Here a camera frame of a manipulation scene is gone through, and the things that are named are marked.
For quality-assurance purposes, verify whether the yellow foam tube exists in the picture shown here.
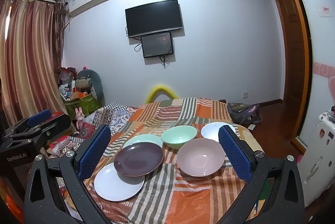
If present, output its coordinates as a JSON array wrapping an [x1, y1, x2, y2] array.
[[145, 85, 179, 104]]

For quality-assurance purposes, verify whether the pink bowl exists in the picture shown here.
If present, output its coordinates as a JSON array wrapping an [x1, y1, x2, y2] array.
[[177, 138, 225, 178]]

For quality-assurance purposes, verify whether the white bowl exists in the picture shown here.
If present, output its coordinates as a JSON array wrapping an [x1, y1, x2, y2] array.
[[201, 122, 237, 143]]

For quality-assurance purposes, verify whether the dark backpack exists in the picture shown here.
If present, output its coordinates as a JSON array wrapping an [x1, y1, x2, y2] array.
[[227, 102, 263, 125]]

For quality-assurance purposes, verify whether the large wall television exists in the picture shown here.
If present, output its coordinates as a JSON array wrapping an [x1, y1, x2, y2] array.
[[125, 0, 183, 38]]

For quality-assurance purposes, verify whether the green plate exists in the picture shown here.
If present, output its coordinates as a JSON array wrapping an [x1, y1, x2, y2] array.
[[123, 134, 163, 148]]

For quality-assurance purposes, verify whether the white wardrobe with pink hearts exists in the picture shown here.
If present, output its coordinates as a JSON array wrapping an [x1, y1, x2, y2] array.
[[280, 0, 335, 156]]

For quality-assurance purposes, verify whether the purple plate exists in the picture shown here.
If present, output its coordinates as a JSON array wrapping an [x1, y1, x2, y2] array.
[[114, 142, 165, 177]]

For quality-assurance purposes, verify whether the striped orange blanket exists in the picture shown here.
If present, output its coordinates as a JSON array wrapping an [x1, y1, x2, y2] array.
[[84, 98, 265, 224]]

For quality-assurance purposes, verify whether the wooden door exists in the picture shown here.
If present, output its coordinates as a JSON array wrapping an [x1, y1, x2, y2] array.
[[272, 0, 312, 141]]

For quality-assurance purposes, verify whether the grey plush toy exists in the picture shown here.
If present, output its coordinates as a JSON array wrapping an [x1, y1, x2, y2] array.
[[75, 70, 104, 107]]

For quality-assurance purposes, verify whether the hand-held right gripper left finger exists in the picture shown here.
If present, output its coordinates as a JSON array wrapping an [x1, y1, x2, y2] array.
[[23, 125, 113, 224]]

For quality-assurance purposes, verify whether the white plate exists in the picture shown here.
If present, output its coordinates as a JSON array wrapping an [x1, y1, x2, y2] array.
[[94, 162, 146, 201]]

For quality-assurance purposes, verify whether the green bowl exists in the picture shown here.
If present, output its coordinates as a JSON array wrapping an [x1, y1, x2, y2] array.
[[161, 125, 197, 150]]

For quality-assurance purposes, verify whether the striped brown curtain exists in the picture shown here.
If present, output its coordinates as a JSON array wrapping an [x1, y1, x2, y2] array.
[[0, 0, 66, 127]]

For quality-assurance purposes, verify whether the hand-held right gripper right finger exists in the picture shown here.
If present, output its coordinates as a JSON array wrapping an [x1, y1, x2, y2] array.
[[217, 125, 305, 224]]

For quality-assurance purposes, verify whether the clear plastic bag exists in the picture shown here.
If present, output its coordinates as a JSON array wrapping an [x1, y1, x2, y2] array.
[[59, 67, 76, 88]]

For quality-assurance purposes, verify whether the small black monitor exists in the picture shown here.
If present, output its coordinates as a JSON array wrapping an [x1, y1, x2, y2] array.
[[141, 32, 175, 58]]

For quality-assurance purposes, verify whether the white label sticker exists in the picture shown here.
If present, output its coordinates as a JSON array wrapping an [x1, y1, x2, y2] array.
[[320, 5, 333, 18]]

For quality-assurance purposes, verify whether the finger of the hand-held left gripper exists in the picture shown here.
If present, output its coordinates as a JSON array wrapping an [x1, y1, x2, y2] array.
[[16, 113, 72, 146], [3, 109, 52, 140]]

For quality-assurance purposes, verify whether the patchwork quilt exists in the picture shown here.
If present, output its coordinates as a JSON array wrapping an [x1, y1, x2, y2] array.
[[47, 101, 139, 162]]

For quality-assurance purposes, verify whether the white suitcase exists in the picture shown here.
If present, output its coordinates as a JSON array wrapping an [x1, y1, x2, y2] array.
[[296, 110, 335, 206]]

